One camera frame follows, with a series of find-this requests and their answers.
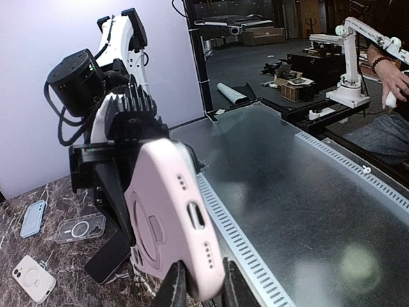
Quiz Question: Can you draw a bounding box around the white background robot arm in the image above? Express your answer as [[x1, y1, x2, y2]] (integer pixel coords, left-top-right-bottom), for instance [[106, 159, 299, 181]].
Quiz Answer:
[[309, 17, 408, 109]]

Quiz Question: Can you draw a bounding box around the beige phone case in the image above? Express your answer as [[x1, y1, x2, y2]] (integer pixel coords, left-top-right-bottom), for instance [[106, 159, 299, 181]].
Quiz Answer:
[[12, 255, 56, 304]]

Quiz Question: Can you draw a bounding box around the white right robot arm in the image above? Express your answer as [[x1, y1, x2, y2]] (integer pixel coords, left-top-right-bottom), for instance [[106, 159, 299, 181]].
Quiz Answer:
[[43, 8, 169, 246]]

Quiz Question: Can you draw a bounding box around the black front corner post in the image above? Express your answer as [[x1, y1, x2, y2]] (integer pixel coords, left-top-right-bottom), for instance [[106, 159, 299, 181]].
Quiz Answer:
[[183, 0, 217, 122]]

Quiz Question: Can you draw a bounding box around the pink phone case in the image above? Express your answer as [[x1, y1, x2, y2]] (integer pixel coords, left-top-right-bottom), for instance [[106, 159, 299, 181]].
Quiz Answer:
[[125, 138, 225, 302]]

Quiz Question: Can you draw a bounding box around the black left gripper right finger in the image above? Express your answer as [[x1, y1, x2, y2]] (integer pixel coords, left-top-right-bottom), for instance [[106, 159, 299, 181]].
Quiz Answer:
[[222, 257, 259, 307]]

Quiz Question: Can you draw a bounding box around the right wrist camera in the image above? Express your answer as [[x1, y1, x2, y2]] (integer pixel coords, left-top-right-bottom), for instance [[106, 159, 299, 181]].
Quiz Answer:
[[89, 75, 158, 144]]

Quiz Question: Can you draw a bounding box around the clear purple phone case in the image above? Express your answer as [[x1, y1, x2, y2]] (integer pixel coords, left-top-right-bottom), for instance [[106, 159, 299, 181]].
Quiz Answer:
[[54, 213, 106, 244]]

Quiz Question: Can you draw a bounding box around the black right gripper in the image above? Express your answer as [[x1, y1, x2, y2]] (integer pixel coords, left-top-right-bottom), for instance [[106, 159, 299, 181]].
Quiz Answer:
[[68, 124, 169, 245]]

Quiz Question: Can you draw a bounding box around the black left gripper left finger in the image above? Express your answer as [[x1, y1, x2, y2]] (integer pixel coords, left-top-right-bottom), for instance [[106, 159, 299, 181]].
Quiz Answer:
[[151, 260, 187, 307]]

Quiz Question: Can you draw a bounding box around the person's bare hand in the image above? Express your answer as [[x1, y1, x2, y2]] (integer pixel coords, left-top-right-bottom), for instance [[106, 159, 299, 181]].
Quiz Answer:
[[381, 67, 408, 109]]

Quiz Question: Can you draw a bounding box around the person's forearm with bracelet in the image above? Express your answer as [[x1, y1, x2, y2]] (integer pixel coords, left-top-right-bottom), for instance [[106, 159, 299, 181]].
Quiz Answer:
[[367, 44, 402, 83]]

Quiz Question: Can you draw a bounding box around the cardboard box with parts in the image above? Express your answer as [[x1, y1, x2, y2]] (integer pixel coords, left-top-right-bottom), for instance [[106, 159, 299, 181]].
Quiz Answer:
[[275, 77, 316, 102]]

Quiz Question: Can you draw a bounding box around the light blue phone case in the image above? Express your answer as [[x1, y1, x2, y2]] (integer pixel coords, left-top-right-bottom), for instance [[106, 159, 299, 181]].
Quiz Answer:
[[20, 200, 47, 239]]

